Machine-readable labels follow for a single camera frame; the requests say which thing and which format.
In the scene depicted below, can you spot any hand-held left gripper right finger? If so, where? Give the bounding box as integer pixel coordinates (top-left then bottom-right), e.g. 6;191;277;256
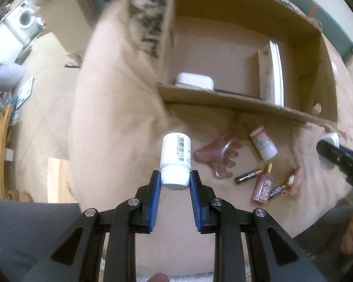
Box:
189;170;327;282

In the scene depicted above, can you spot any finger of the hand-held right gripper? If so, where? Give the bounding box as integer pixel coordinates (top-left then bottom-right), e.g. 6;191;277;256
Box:
316;139;353;196

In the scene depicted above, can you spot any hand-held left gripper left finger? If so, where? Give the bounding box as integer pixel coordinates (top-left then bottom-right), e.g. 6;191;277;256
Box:
26;170;163;282

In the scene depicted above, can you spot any white round jar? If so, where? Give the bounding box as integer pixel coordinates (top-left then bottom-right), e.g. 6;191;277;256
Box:
320;132;340;171

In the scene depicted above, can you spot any pink massager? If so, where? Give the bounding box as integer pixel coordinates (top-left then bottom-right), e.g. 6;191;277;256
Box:
193;123;248;180

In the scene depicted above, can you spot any white pill bottle barcode label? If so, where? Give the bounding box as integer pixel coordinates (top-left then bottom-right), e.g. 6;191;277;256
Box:
160;133;192;190

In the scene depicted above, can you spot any pink hair clip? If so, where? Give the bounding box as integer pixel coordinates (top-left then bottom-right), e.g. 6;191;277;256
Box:
284;166;303;197

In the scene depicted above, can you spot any pink perfume bottle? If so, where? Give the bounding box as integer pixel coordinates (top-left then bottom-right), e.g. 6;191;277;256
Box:
251;163;273;203

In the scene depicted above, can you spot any small dark vial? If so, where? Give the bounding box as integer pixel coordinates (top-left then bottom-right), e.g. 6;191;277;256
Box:
269;186;284;200

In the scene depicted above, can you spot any white bottle red label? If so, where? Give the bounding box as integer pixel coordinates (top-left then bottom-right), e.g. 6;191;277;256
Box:
249;126;278;161

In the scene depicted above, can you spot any white earbuds case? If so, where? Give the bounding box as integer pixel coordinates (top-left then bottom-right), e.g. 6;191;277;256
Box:
176;72;215;90

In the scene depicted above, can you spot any white box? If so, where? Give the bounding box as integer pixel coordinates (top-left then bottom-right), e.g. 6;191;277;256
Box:
257;40;284;106

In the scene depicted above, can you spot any cardboard box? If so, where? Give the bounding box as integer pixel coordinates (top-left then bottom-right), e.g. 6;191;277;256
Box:
156;0;339;125

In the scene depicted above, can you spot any person's right leg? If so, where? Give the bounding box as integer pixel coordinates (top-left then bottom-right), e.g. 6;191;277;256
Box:
294;197;353;282

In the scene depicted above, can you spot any yellow wooden chair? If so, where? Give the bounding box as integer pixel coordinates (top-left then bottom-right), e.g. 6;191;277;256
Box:
0;103;15;200

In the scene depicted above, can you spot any bathroom scale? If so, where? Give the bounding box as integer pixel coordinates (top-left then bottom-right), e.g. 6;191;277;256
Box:
16;76;36;110

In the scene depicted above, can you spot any patterned fluffy blanket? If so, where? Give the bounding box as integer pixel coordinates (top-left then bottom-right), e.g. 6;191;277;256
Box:
126;0;295;58

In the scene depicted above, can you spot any grey bin bag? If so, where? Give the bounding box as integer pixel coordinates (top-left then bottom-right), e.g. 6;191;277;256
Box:
0;59;27;90

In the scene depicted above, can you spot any white kitchen base cabinet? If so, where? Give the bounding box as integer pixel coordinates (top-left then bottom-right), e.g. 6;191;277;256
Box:
0;20;21;62

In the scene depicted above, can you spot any white washing machine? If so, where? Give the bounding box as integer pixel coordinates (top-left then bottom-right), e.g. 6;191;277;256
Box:
3;1;40;40

